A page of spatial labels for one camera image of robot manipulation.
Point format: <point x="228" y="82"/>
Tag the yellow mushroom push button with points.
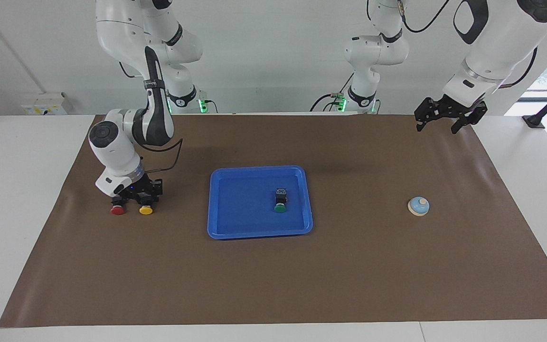
<point x="146" y="210"/>

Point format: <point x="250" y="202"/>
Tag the blue plastic tray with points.
<point x="245" y="209"/>

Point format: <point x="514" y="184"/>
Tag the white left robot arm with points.
<point x="492" y="42"/>

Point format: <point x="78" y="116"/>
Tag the brown paper table mat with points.
<point x="302" y="280"/>

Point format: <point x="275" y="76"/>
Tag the white wall socket box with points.
<point x="45" y="104"/>

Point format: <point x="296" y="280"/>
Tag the light blue service bell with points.
<point x="418" y="206"/>

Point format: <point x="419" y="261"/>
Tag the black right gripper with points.
<point x="143" y="187"/>

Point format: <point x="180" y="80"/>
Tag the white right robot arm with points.
<point x="112" y="147"/>

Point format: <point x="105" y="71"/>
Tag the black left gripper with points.
<point x="449" y="109"/>

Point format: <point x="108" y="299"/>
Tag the red mushroom push button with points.
<point x="118" y="210"/>

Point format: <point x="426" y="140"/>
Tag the green mushroom push button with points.
<point x="280" y="207"/>

